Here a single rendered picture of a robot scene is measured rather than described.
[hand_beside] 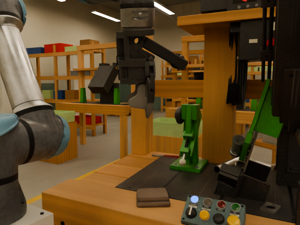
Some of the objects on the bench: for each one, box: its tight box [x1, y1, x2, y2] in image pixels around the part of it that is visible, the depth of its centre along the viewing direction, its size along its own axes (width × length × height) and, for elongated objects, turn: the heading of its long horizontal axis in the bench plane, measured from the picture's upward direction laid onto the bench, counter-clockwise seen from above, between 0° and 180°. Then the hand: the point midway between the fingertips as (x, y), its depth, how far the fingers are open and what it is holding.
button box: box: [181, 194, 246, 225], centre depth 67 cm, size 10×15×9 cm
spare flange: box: [260, 202, 281, 215], centre depth 74 cm, size 6×4×1 cm
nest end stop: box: [217, 171, 238, 186], centre depth 84 cm, size 4×7×6 cm
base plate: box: [115, 156, 297, 224], centre depth 86 cm, size 42×110×2 cm
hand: (150, 112), depth 65 cm, fingers closed
